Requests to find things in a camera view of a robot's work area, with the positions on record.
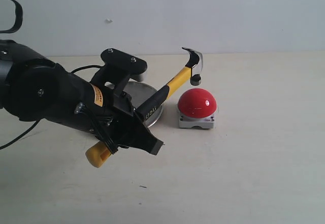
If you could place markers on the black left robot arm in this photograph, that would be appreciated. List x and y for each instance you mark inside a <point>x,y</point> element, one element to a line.
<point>34,88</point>

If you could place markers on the red dome push button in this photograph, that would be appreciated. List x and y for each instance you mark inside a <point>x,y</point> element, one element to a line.
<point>197,108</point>

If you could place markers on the yellow black claw hammer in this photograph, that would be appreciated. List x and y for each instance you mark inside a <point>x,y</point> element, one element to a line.
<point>190,72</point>

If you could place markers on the round steel plate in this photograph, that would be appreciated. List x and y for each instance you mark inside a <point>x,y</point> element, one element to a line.
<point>132,104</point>

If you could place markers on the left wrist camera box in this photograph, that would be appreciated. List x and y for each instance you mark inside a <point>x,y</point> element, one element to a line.
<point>135,66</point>

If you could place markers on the small white wall hook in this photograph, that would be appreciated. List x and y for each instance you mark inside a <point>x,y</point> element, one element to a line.
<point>108,20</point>

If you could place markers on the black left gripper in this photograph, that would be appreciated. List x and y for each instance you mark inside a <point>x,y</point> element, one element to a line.
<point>112,136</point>

